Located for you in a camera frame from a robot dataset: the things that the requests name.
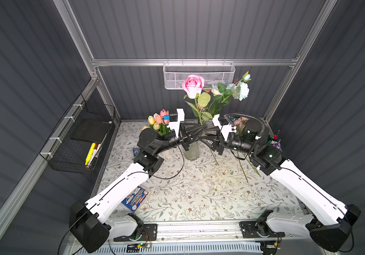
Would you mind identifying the pale pink rose stem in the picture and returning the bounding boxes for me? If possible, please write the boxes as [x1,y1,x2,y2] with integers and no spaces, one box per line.
[247,156,261,177]

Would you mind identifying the hot pink rose stem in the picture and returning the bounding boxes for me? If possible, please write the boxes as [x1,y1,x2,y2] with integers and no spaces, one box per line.
[181,74,216,166]

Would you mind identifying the large pale pink peony stem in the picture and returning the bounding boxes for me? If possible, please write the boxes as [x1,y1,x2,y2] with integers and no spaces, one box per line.
[238,159,249,183]

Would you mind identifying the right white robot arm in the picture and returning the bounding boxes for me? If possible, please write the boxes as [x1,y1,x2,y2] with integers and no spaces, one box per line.
[198,114,361,252]

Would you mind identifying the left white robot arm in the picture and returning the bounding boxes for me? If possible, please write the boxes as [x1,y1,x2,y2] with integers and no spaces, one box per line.
[69,122,207,253]

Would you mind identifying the clear glass vase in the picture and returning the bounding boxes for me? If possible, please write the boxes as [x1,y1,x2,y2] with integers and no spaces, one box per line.
[185,141,200,161]

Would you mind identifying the white ribbed vase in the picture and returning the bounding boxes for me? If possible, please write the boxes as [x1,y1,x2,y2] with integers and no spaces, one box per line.
[159,150,171,159]

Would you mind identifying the pink and yellow tulip bunch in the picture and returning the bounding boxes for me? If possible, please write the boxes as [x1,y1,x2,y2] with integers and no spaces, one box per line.
[142,109,171,136]

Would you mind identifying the white rose stem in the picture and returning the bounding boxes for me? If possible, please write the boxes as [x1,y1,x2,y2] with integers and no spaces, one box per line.
[209,83,226,116]

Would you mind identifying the floral patterned table mat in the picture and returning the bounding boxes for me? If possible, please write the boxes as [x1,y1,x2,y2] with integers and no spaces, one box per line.
[86,119,307,224]

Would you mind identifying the light blue flower stem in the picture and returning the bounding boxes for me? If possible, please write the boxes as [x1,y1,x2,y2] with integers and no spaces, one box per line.
[221,72,251,110]

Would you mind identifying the pink pen cup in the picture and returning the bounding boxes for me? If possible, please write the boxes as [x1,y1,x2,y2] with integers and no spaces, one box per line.
[267,130,281,150]

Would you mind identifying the black box in basket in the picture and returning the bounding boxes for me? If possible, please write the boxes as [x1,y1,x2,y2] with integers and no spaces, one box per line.
[70,120,111,143]

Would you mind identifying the yellow marker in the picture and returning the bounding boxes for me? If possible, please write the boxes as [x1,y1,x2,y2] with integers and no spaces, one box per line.
[85,143,96,166]

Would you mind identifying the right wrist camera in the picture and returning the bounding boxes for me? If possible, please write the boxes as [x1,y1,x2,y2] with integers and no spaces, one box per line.
[212,114,236,141]

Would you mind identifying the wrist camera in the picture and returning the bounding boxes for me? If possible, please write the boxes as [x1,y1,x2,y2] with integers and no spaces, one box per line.
[212,114,236,141]
[162,108,185,137]

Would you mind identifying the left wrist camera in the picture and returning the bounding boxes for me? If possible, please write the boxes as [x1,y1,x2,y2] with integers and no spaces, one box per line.
[162,108,185,137]

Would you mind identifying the white wire mesh basket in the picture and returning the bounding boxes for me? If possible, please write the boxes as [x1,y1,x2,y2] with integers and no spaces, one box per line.
[163,61,235,90]

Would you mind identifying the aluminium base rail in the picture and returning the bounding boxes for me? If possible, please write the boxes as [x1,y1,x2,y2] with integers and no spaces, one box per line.
[70,218,330,244]

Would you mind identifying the black wire wall basket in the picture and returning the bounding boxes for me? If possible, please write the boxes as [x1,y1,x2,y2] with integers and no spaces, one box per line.
[40,96,116,175]

